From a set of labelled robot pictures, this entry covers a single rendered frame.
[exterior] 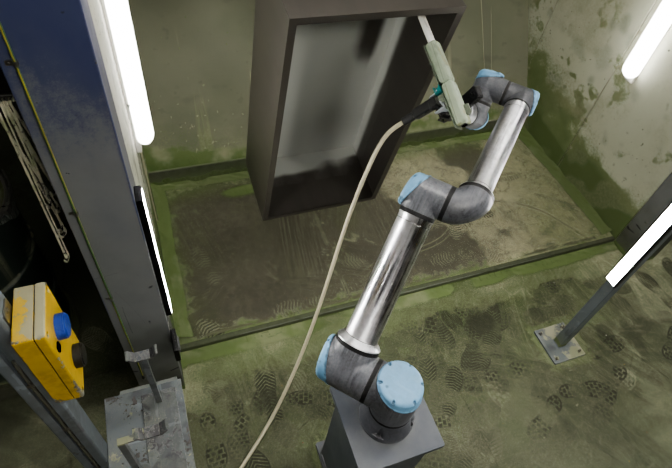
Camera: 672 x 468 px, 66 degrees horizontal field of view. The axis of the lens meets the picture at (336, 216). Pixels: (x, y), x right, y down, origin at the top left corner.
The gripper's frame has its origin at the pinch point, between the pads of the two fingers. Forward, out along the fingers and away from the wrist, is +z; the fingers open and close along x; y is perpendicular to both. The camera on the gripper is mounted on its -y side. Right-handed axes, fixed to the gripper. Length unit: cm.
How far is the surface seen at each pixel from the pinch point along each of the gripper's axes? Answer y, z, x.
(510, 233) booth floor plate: 44, -169, -31
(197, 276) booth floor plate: 166, -26, -12
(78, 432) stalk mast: 83, 88, -68
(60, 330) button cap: 46, 107, -49
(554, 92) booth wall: -3, -218, 54
